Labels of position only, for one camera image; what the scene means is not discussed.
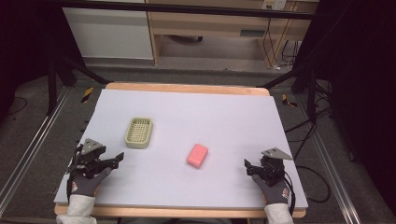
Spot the wooden table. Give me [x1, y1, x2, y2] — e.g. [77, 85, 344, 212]
[53, 81, 308, 219]

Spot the black frame crossbar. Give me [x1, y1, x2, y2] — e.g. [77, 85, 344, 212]
[57, 0, 316, 21]

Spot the pink soap bar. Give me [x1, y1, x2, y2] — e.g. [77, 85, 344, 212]
[186, 143, 209, 170]

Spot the black frame leg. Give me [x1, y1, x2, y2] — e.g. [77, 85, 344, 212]
[46, 55, 110, 117]
[256, 65, 319, 123]

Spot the metal floor rail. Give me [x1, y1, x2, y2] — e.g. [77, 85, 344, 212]
[0, 86, 72, 217]
[297, 94, 363, 224]

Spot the black floor cable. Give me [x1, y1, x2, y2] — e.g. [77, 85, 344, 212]
[283, 105, 332, 161]
[294, 165, 332, 204]

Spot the white cabinet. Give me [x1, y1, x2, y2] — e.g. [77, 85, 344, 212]
[61, 6, 154, 61]

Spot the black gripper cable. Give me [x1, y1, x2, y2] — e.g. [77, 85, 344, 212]
[282, 171, 297, 217]
[64, 146, 84, 202]

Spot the white foam mat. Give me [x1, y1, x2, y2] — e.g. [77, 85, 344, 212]
[53, 89, 309, 210]

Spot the person's left hand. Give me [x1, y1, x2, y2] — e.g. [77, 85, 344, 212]
[67, 167, 113, 198]

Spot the yellow black tape marker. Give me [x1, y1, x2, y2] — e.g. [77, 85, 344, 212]
[80, 87, 94, 104]

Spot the pale green soap dish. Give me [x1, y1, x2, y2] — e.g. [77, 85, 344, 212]
[124, 117, 154, 150]

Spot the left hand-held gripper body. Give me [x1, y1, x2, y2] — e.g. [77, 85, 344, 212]
[74, 137, 110, 180]

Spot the white power strip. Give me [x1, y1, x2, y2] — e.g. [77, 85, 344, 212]
[262, 0, 287, 11]

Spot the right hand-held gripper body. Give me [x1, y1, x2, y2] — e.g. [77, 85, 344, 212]
[259, 147, 294, 188]

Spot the person's right hand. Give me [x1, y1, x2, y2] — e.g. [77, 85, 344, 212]
[251, 174, 291, 205]

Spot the wooden desk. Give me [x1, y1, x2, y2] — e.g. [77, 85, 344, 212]
[145, 0, 320, 68]

